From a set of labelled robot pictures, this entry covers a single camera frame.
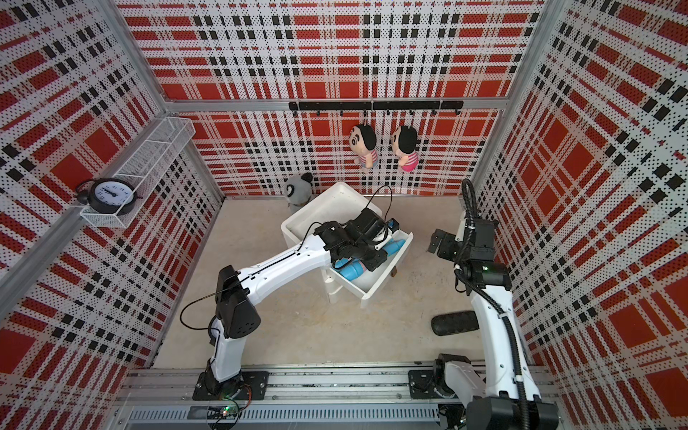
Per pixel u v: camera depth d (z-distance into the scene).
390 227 0.70
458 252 0.67
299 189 0.99
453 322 0.82
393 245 0.79
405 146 0.94
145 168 0.79
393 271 0.75
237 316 0.52
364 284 0.78
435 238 0.69
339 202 0.88
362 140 0.91
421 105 0.89
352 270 0.73
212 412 0.72
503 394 0.38
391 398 0.73
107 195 0.64
